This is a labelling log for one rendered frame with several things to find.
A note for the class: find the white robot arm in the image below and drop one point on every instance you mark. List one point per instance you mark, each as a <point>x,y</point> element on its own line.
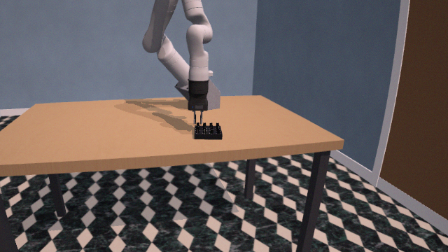
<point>197,33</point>

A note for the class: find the black knob box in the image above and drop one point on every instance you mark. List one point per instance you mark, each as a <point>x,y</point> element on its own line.
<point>210,132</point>

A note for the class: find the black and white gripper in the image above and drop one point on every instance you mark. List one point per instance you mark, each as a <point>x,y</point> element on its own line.
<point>198,86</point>

